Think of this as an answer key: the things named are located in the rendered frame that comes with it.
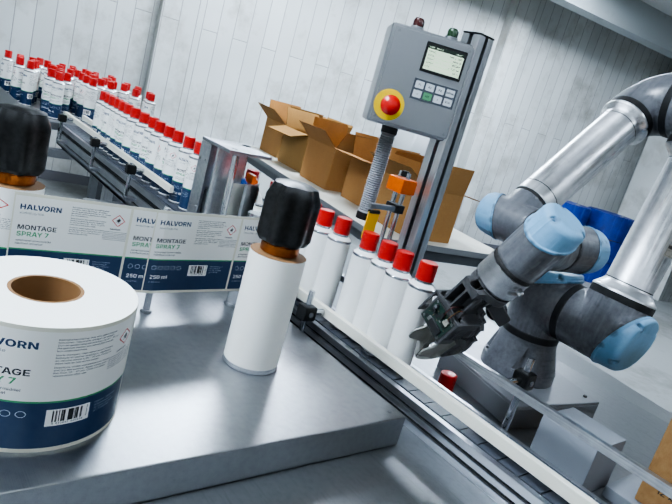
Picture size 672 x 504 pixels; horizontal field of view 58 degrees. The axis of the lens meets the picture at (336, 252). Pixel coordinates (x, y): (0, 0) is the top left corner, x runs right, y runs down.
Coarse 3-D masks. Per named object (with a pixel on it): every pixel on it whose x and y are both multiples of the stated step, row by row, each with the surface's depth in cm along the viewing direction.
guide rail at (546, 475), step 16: (320, 304) 121; (336, 320) 117; (352, 336) 114; (368, 336) 112; (384, 352) 107; (400, 368) 104; (416, 384) 101; (432, 384) 99; (448, 400) 96; (464, 416) 93; (480, 432) 91; (496, 432) 89; (512, 448) 87; (528, 464) 85; (544, 464) 84; (544, 480) 83; (560, 480) 81; (576, 496) 79
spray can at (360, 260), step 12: (372, 240) 116; (360, 252) 116; (372, 252) 117; (360, 264) 116; (348, 276) 118; (360, 276) 117; (348, 288) 118; (360, 288) 117; (348, 300) 118; (336, 312) 120; (348, 312) 119
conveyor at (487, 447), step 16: (176, 208) 176; (320, 320) 122; (336, 336) 117; (384, 368) 109; (400, 384) 104; (432, 400) 101; (448, 416) 98; (480, 416) 101; (464, 432) 94; (480, 448) 91; (496, 448) 92; (512, 464) 88; (528, 480) 85; (544, 496) 83; (560, 496) 84
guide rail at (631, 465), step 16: (464, 352) 104; (480, 368) 100; (512, 384) 96; (528, 400) 93; (560, 416) 89; (576, 432) 87; (608, 448) 84; (624, 464) 82; (640, 464) 81; (656, 480) 79
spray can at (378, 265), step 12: (384, 240) 113; (384, 252) 113; (372, 264) 113; (384, 264) 113; (372, 276) 113; (372, 288) 113; (360, 300) 116; (372, 300) 114; (360, 312) 115; (360, 324) 115; (348, 336) 118
